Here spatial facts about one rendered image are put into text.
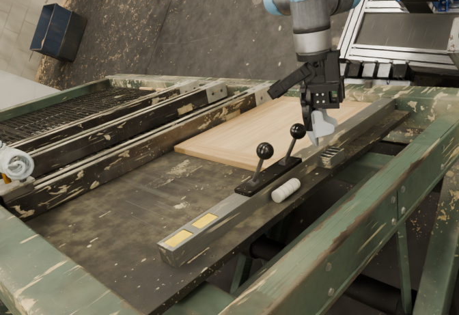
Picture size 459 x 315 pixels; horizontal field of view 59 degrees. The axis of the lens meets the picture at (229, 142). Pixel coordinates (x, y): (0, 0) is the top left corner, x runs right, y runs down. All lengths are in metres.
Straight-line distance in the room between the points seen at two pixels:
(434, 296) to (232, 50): 2.45
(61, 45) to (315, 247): 5.10
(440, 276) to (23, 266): 1.15
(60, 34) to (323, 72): 4.92
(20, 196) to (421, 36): 1.94
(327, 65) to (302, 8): 0.13
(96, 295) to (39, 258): 0.18
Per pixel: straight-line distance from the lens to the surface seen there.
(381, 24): 2.46
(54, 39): 5.58
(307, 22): 0.84
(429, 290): 1.47
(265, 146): 0.85
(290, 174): 1.00
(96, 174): 1.24
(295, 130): 0.94
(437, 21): 2.35
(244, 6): 3.50
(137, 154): 1.30
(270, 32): 3.18
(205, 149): 1.27
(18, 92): 5.13
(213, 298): 0.78
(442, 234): 1.46
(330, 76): 0.87
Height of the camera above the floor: 2.20
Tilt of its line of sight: 46 degrees down
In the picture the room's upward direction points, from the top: 70 degrees counter-clockwise
